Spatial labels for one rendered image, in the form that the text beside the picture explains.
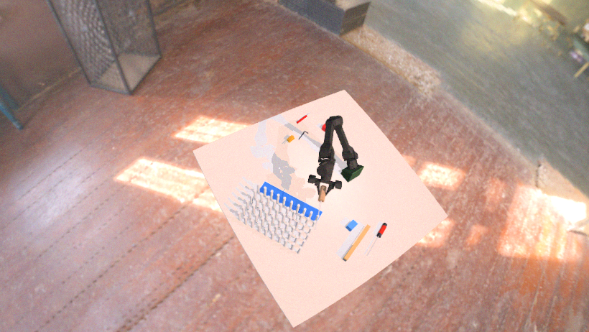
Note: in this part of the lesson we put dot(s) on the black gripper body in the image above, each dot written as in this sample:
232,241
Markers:
326,179

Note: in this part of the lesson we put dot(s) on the blue tape strip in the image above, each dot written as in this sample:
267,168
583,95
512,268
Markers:
289,198

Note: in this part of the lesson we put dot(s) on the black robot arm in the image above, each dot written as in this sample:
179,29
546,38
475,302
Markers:
327,150

